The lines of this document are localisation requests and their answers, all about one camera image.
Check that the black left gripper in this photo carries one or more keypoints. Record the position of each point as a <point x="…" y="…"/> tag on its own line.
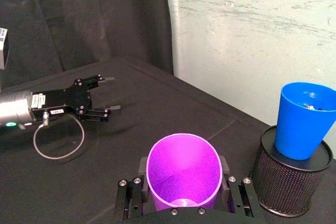
<point x="65" y="99"/>

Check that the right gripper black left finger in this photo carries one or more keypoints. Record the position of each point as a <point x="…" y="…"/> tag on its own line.
<point x="131" y="197"/>

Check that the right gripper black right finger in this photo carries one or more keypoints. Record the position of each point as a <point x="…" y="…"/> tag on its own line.
<point x="242" y="199"/>

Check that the purple plastic cup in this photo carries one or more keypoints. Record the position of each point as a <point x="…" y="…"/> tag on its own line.
<point x="183" y="161"/>

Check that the black mesh round holder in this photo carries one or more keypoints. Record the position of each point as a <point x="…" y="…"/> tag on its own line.
<point x="283" y="187"/>

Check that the black table cloth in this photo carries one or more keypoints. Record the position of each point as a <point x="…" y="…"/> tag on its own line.
<point x="157" y="108"/>

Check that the dark backdrop curtain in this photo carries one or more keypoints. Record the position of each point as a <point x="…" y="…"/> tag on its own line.
<point x="78" y="11"/>

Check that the blue plastic cup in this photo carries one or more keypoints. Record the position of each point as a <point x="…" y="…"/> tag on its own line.
<point x="296" y="129"/>

